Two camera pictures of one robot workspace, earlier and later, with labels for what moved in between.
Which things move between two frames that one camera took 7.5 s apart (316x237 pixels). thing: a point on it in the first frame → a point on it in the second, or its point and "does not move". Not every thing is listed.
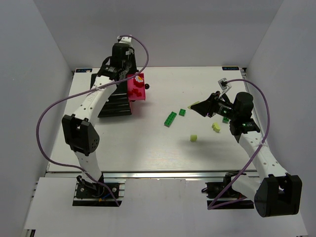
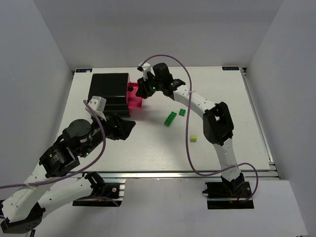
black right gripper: (211, 106) → (143, 86)
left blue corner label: (83, 70) does not move
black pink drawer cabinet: (119, 103) does not move
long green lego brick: (170, 119) does not move
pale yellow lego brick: (193, 138) does not move
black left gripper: (114, 98) → (114, 126)
